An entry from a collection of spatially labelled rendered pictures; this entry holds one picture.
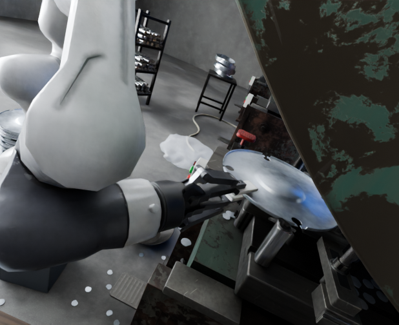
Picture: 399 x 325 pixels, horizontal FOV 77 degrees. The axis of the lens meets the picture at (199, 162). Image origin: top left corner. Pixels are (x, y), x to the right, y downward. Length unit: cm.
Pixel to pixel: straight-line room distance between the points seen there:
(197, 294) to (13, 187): 33
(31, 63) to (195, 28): 687
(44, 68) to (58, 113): 49
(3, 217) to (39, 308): 90
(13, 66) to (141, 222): 48
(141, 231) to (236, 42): 699
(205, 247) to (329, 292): 23
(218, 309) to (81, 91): 40
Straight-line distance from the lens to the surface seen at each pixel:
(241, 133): 90
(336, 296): 49
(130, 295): 102
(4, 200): 31
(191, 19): 750
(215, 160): 58
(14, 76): 68
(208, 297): 49
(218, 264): 54
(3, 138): 152
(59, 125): 21
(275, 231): 46
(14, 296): 121
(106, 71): 25
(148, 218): 33
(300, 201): 60
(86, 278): 123
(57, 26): 68
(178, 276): 49
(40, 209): 29
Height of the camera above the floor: 103
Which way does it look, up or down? 27 degrees down
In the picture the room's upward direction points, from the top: 23 degrees clockwise
